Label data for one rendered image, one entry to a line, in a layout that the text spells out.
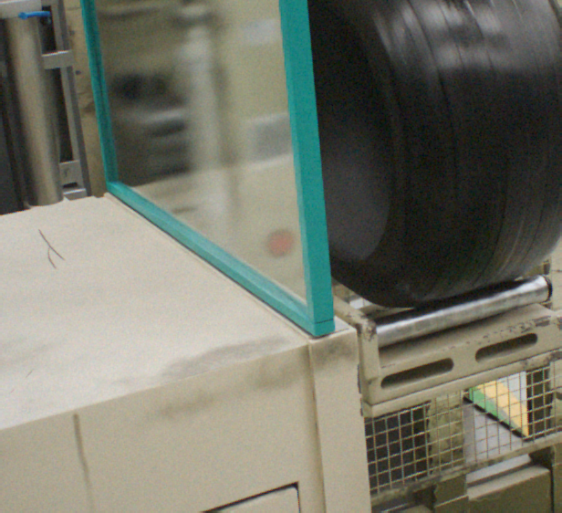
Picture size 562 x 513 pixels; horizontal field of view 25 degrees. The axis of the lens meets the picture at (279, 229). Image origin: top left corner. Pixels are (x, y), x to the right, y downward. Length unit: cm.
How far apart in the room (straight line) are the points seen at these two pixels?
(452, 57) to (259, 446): 87
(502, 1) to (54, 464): 110
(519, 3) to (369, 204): 58
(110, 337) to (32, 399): 12
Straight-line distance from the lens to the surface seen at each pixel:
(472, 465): 278
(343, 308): 194
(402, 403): 198
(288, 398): 103
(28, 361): 106
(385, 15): 181
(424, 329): 198
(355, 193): 230
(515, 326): 206
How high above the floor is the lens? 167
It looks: 18 degrees down
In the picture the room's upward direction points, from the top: 6 degrees counter-clockwise
